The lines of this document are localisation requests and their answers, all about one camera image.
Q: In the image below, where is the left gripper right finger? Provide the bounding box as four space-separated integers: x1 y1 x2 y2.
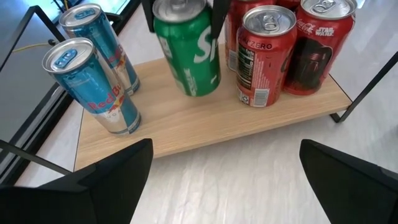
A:
299 138 398 224

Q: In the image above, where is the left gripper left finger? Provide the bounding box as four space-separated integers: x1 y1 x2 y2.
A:
0 138 155 224

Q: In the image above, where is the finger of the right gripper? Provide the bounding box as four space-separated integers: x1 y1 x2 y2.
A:
141 0 156 34
210 0 233 39

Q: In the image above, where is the blue silver Red Bull can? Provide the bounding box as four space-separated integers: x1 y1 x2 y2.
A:
41 37 142 137
58 2 141 96

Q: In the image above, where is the green Sprite can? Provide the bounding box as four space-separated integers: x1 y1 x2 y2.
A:
151 0 222 98

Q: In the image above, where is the red Star Wars cola can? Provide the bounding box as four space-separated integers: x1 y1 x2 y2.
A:
283 0 358 96

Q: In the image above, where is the black metal table frame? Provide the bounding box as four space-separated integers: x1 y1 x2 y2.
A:
0 0 142 186

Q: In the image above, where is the yellow floor cable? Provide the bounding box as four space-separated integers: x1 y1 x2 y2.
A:
11 42 50 54

